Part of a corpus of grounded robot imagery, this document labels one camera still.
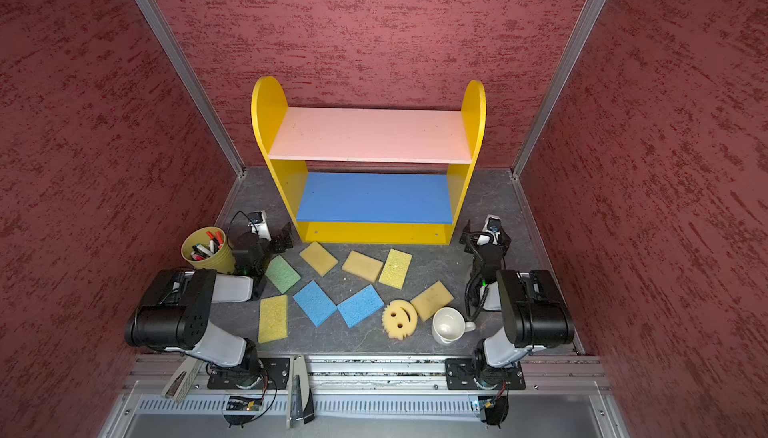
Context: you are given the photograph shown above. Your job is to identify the yellow cellulose sponge lower left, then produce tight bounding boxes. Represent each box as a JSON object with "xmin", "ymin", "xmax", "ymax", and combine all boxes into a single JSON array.
[{"xmin": 258, "ymin": 295, "xmax": 288, "ymax": 344}]

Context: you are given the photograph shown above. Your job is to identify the yellow cellulose sponge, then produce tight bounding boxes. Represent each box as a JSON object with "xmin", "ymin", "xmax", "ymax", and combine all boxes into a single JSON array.
[
  {"xmin": 378, "ymin": 249, "xmax": 412, "ymax": 290},
  {"xmin": 258, "ymin": 295, "xmax": 288, "ymax": 344}
]

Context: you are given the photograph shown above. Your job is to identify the blue sponge right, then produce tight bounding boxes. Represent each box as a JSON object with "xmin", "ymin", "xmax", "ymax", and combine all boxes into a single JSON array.
[{"xmin": 337, "ymin": 285, "xmax": 384, "ymax": 328}]

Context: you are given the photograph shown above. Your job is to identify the yellow-green pen cup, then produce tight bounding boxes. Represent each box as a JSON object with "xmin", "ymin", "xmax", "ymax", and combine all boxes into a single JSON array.
[{"xmin": 181, "ymin": 226, "xmax": 236, "ymax": 274}]

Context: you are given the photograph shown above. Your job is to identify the green cellulose sponge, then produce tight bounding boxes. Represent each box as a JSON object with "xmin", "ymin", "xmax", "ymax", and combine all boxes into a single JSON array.
[{"xmin": 265, "ymin": 256, "xmax": 301, "ymax": 294}]

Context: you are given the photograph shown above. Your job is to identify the tan sponge near mug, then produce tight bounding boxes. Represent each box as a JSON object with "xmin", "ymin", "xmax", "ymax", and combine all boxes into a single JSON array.
[{"xmin": 410, "ymin": 281, "xmax": 454, "ymax": 322}]

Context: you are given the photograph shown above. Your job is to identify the smiley face yellow sponge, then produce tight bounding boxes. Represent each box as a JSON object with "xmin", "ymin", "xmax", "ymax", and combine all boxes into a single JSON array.
[{"xmin": 382, "ymin": 300, "xmax": 418, "ymax": 341}]

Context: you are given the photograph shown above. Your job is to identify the yellow shelf with coloured boards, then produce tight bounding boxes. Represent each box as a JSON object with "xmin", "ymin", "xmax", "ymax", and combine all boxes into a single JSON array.
[{"xmin": 251, "ymin": 77, "xmax": 487, "ymax": 245}]

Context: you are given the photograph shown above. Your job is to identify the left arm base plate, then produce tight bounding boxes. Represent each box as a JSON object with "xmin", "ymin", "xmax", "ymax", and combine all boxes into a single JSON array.
[{"xmin": 207, "ymin": 357, "xmax": 290, "ymax": 392}]

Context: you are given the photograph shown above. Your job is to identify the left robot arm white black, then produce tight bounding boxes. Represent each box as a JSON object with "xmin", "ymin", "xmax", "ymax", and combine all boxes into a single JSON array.
[{"xmin": 124, "ymin": 223, "xmax": 293, "ymax": 390}]

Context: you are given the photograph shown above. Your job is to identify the blue sponge left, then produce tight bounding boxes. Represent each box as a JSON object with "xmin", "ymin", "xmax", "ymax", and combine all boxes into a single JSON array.
[{"xmin": 293, "ymin": 281, "xmax": 337, "ymax": 327}]

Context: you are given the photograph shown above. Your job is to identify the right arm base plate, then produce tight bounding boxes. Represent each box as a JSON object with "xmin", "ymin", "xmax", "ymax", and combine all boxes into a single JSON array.
[{"xmin": 444, "ymin": 358, "xmax": 526, "ymax": 391}]

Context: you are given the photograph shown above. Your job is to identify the yellow cellulose sponge upper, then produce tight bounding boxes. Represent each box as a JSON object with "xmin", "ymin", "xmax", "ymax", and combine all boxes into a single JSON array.
[{"xmin": 378, "ymin": 249, "xmax": 412, "ymax": 290}]

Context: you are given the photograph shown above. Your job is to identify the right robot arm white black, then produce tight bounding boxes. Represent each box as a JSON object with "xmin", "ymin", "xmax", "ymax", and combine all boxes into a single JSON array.
[{"xmin": 459, "ymin": 215, "xmax": 575, "ymax": 390}]

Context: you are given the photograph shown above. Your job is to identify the tan sponge green scrub back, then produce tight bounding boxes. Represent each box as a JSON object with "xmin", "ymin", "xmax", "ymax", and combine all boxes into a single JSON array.
[{"xmin": 299, "ymin": 242, "xmax": 338, "ymax": 277}]

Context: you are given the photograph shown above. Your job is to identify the blue sponge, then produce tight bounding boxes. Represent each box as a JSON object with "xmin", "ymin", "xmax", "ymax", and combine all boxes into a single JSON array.
[
  {"xmin": 337, "ymin": 285, "xmax": 384, "ymax": 328},
  {"xmin": 293, "ymin": 281, "xmax": 337, "ymax": 327}
]

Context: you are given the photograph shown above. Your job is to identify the tan sponge middle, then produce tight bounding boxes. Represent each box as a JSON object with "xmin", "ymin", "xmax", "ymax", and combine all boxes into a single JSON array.
[{"xmin": 342, "ymin": 251, "xmax": 384, "ymax": 283}]

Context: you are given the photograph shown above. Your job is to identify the white mug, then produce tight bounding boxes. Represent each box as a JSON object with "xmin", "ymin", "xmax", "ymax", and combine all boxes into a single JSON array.
[{"xmin": 431, "ymin": 307, "xmax": 476, "ymax": 345}]

